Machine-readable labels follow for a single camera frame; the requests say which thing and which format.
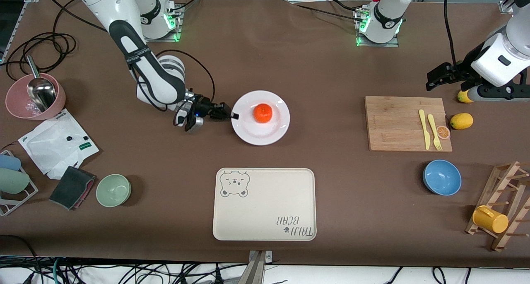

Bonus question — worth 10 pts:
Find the pale green cup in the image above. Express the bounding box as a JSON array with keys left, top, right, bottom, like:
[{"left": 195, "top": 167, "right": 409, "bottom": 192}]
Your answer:
[{"left": 0, "top": 168, "right": 30, "bottom": 195}]

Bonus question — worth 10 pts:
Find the yellow plastic knife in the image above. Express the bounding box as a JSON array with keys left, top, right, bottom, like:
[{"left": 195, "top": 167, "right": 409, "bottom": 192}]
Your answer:
[{"left": 418, "top": 109, "right": 431, "bottom": 150}]

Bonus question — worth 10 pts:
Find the wooden peg mug rack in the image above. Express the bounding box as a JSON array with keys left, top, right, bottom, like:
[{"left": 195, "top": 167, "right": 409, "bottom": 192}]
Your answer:
[{"left": 465, "top": 161, "right": 530, "bottom": 252}]

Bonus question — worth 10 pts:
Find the dark grey folded cloth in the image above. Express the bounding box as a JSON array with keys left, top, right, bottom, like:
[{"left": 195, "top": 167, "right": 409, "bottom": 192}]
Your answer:
[{"left": 49, "top": 166, "right": 96, "bottom": 211}]

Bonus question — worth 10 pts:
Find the cream bear print tray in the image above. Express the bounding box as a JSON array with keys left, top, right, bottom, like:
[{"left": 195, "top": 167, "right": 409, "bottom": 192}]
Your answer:
[{"left": 212, "top": 168, "right": 317, "bottom": 241}]

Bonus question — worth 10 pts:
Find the wooden cutting board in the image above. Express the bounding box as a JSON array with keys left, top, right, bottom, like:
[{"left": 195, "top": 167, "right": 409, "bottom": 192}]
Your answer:
[{"left": 364, "top": 96, "right": 453, "bottom": 152}]

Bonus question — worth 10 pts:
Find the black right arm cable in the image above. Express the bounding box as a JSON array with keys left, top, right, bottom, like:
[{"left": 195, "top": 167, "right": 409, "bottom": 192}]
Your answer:
[{"left": 157, "top": 49, "right": 216, "bottom": 103}]

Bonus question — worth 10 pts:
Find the metal scoop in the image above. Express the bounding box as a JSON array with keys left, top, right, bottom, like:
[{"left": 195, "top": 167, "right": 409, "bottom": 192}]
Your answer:
[{"left": 26, "top": 55, "right": 58, "bottom": 111}]

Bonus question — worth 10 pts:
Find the yellow mug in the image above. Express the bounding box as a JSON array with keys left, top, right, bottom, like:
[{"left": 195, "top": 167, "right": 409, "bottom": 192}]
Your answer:
[{"left": 472, "top": 205, "right": 509, "bottom": 234}]

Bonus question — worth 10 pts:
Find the blue bowl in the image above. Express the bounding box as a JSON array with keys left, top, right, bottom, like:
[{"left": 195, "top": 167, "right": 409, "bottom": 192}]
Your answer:
[{"left": 422, "top": 159, "right": 462, "bottom": 196}]

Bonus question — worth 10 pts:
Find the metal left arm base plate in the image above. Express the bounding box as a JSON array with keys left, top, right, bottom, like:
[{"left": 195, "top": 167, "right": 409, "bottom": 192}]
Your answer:
[{"left": 355, "top": 7, "right": 400, "bottom": 48}]

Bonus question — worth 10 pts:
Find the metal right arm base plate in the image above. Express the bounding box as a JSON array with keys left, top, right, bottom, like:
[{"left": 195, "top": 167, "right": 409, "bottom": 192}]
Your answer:
[{"left": 138, "top": 5, "right": 183, "bottom": 43}]

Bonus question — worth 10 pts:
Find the white plastic bag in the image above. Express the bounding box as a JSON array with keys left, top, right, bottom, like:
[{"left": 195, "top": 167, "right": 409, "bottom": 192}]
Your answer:
[{"left": 18, "top": 109, "right": 100, "bottom": 180}]

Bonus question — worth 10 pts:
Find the pale green bowl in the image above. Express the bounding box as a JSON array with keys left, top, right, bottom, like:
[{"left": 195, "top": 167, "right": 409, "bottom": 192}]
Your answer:
[{"left": 96, "top": 174, "right": 132, "bottom": 208}]

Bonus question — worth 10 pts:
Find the yellow plastic fork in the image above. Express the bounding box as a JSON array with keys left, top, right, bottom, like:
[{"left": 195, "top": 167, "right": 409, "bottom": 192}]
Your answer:
[{"left": 427, "top": 114, "right": 443, "bottom": 151}]

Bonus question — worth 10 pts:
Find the black left base cable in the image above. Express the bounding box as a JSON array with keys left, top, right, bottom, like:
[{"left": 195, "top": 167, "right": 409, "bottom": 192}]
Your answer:
[{"left": 290, "top": 0, "right": 361, "bottom": 20}]

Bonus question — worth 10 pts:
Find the orange mandarin fruit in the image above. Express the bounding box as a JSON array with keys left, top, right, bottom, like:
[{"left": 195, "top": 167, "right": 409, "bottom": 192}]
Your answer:
[{"left": 254, "top": 103, "right": 273, "bottom": 123}]

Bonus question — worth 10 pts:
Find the light blue cup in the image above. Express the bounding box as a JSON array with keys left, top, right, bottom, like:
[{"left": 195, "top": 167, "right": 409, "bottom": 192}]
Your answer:
[{"left": 0, "top": 154, "right": 21, "bottom": 171}]

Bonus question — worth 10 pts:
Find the pink bowl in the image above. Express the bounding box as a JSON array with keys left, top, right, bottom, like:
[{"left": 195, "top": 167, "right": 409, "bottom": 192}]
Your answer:
[{"left": 5, "top": 73, "right": 66, "bottom": 120}]

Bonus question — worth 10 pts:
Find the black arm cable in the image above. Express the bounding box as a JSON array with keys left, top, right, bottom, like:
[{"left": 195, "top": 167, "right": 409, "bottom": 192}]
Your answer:
[
  {"left": 157, "top": 49, "right": 216, "bottom": 103},
  {"left": 444, "top": 0, "right": 458, "bottom": 67}
]

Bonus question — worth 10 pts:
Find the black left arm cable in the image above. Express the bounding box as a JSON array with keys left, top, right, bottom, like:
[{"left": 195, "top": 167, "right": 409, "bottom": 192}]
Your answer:
[{"left": 444, "top": 0, "right": 458, "bottom": 67}]

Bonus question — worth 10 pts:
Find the white wire cup rack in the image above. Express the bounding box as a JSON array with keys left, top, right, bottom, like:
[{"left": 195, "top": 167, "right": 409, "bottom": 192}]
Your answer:
[{"left": 0, "top": 149, "right": 39, "bottom": 216}]

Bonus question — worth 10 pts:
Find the white round plate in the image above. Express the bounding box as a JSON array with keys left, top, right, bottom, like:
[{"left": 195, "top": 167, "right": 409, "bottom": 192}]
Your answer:
[{"left": 231, "top": 90, "right": 291, "bottom": 146}]

